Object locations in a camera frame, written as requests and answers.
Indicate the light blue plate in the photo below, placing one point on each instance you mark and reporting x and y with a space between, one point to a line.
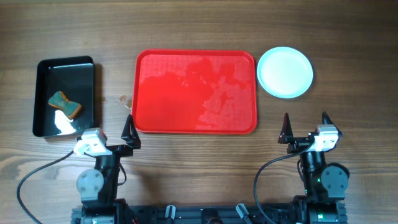
285 72

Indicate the orange and green sponge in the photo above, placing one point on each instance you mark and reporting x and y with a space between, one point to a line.
61 102

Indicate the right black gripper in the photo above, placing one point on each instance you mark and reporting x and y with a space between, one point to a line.
286 137

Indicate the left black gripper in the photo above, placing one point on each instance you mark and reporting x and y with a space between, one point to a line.
125 150

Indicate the red serving tray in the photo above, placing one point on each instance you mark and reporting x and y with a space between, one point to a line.
195 92

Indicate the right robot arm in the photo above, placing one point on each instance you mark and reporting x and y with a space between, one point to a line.
324 183

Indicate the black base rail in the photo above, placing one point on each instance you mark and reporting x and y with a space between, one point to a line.
277 212

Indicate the black water tray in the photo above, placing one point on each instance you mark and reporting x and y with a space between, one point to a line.
75 76

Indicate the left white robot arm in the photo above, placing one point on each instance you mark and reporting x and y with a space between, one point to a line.
98 186

